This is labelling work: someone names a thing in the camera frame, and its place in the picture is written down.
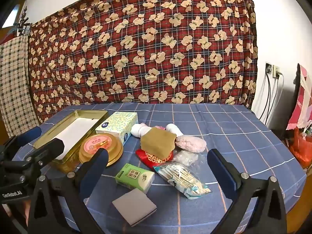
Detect cotton swab packet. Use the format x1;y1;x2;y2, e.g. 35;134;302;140
153;163;212;199

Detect grey sponge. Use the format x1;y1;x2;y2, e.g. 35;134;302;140
112;188;157;226

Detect orange plastic bag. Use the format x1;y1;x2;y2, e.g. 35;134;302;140
289;127;312;168

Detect blue plaid tablecloth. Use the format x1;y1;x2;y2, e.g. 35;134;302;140
11;102;308;234

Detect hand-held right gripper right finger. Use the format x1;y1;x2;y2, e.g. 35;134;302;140
207;148;287;234

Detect clear plastic bag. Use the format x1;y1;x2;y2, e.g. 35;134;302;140
174;150;199;165

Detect beige green checked cloth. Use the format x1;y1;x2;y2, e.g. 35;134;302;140
0;35;41;138

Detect khaki cloth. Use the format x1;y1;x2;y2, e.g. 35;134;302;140
140;127;176;160

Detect pink fluffy puff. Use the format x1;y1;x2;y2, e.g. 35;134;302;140
174;135;207;153

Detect white towel with pink trim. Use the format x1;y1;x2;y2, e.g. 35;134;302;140
131;123;163;138

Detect green tissue packet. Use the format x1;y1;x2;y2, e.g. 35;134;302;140
115;163;155;192

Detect round gold tin pink label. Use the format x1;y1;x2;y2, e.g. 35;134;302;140
79;133;124;167

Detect red embroidered pouch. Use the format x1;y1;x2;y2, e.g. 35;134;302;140
136;149;174;168

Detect white power cable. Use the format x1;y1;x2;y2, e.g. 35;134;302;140
268;73;284;127

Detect pink printed bag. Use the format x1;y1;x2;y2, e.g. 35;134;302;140
286;63;312;131

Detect red plaid teddy-bear blanket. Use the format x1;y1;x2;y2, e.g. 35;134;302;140
27;0;258;123

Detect metal hanger clips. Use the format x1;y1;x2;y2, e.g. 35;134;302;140
13;6;32;36

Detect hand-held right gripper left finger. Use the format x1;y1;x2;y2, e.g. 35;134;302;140
27;149;109;234

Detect yellow dotted tissue box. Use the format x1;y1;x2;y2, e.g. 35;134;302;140
95;112;138;147

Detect white gauze roll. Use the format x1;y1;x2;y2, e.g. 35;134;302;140
166;123;184;137

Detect gold rectangular tin box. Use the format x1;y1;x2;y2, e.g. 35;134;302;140
33;110;108;173

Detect window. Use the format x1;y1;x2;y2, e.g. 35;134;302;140
2;0;27;28

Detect white paper sheet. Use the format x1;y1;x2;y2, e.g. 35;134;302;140
47;117;99;158

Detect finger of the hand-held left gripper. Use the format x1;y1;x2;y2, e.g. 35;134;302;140
27;138;64;167
11;127;42;147

